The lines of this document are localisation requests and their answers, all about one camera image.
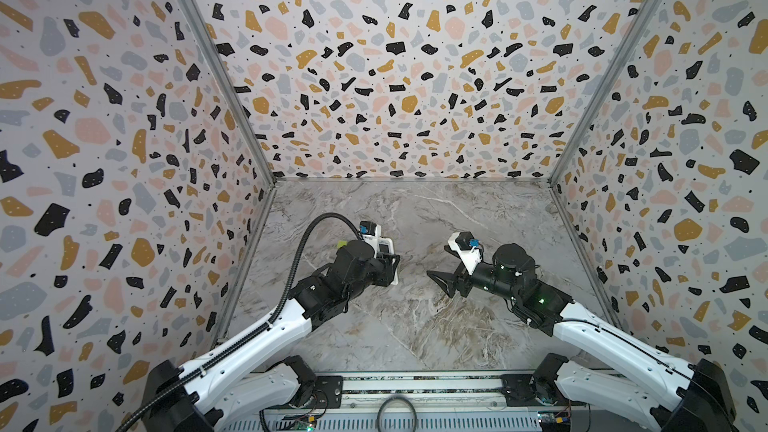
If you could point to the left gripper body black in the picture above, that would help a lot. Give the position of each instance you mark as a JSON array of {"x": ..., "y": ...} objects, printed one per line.
[{"x": 381, "y": 271}]

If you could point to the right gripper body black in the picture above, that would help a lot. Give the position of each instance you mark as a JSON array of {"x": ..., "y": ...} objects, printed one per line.
[{"x": 466, "y": 282}]

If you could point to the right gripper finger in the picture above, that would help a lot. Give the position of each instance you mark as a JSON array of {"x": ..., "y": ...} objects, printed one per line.
[
  {"x": 451, "y": 289},
  {"x": 442, "y": 277}
]

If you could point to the white remote control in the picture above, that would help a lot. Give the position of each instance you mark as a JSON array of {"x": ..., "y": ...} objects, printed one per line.
[{"x": 390, "y": 263}]

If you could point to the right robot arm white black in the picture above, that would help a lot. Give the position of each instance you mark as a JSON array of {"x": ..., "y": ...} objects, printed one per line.
[{"x": 645, "y": 385}]

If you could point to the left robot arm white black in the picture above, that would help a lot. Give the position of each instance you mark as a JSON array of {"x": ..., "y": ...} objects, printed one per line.
[{"x": 254, "y": 371}]

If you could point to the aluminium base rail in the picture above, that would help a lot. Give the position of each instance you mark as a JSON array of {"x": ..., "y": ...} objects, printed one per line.
[{"x": 430, "y": 401}]

